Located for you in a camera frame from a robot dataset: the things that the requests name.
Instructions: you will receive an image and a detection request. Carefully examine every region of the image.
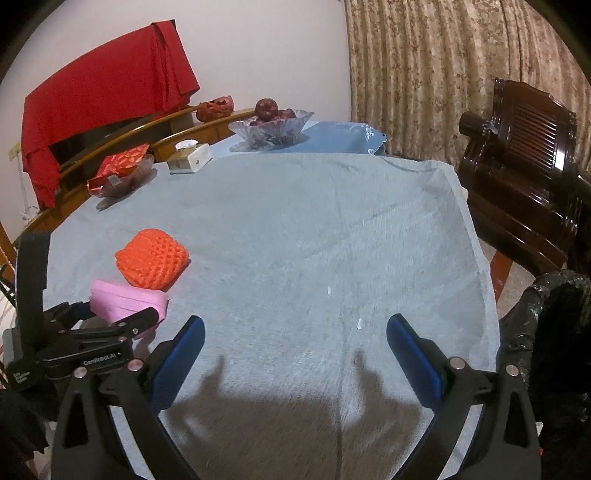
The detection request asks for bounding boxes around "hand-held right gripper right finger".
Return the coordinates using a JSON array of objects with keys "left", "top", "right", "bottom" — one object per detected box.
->
[{"left": 386, "top": 314, "right": 541, "bottom": 480}]

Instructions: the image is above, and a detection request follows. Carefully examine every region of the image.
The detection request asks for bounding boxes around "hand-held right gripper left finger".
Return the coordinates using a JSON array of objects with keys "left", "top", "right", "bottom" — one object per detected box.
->
[{"left": 51, "top": 315, "right": 206, "bottom": 480}]

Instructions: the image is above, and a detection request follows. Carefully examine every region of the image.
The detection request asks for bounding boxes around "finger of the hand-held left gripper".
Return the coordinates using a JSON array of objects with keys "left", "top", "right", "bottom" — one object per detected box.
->
[
  {"left": 46, "top": 301, "right": 93, "bottom": 325},
  {"left": 69, "top": 308, "right": 160, "bottom": 342}
]

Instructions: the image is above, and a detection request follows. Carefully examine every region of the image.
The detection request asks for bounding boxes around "pink packet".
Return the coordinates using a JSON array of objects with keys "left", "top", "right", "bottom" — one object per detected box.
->
[{"left": 89, "top": 278, "right": 169, "bottom": 340}]

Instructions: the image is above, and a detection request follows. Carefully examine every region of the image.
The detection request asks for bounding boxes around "black trash bag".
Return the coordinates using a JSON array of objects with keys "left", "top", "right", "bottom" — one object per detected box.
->
[{"left": 496, "top": 271, "right": 591, "bottom": 480}]

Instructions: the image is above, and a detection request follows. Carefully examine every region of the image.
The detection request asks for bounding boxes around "orange foam fruit net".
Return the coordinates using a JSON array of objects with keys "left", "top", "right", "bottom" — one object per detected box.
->
[{"left": 115, "top": 228, "right": 190, "bottom": 291}]

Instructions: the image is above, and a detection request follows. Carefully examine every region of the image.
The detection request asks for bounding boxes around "clear glass dish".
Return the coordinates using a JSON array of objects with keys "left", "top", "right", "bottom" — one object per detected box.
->
[{"left": 90, "top": 154, "right": 155, "bottom": 199}]

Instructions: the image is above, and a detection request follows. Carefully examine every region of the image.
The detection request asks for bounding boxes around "red patterned packet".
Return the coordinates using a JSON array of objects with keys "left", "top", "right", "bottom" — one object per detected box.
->
[{"left": 86, "top": 143, "right": 151, "bottom": 192}]

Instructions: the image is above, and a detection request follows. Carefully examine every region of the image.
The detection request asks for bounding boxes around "grey table cloth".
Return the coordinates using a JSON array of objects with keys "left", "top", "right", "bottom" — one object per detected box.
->
[{"left": 14, "top": 152, "right": 502, "bottom": 480}]

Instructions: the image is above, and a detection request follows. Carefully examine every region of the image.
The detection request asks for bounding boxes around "black television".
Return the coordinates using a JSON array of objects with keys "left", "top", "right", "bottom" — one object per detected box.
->
[{"left": 48, "top": 120, "right": 158, "bottom": 160}]

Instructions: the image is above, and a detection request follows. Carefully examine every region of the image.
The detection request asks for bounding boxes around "beige tissue box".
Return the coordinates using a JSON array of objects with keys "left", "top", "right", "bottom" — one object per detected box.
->
[{"left": 166, "top": 139, "right": 213, "bottom": 174}]

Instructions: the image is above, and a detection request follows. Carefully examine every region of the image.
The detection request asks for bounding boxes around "red cloth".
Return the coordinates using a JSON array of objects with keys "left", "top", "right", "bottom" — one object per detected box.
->
[{"left": 22, "top": 21, "right": 201, "bottom": 208}]

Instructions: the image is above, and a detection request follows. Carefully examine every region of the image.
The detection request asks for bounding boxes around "dark wooden chair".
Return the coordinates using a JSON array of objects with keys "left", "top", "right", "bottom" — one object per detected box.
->
[{"left": 458, "top": 78, "right": 591, "bottom": 301}]

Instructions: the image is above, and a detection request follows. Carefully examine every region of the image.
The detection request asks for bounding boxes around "orange-red bag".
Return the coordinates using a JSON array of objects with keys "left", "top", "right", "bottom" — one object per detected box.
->
[{"left": 196, "top": 95, "right": 234, "bottom": 122}]

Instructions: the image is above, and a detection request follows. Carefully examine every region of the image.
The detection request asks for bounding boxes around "clear glass fruit bowl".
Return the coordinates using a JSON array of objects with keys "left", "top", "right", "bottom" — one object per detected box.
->
[{"left": 228, "top": 109, "right": 315, "bottom": 149}]

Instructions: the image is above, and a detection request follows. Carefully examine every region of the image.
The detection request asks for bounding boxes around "beige patterned curtain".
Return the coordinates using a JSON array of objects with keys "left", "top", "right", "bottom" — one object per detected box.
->
[{"left": 344, "top": 0, "right": 591, "bottom": 176}]

